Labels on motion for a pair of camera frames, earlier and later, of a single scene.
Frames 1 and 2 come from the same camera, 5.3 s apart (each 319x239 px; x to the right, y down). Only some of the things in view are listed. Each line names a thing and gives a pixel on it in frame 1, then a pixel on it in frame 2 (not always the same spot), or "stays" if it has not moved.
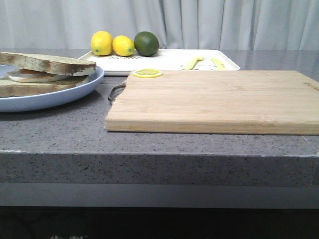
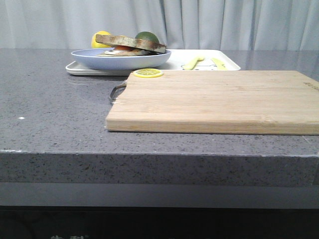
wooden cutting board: (234, 102) stays
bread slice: (15, 89) to (118, 55)
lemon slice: (148, 72) stays
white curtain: (278, 25) stays
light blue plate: (27, 103) to (87, 58)
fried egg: (32, 75) to (126, 50)
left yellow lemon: (101, 43) stays
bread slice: (50, 64) to (124, 42)
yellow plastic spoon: (191, 65) stays
